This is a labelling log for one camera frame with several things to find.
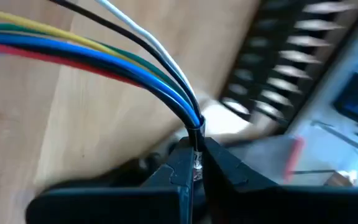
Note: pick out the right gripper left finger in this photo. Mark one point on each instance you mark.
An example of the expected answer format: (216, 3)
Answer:
(166, 202)

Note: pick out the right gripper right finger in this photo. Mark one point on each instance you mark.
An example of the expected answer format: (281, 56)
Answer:
(259, 205)

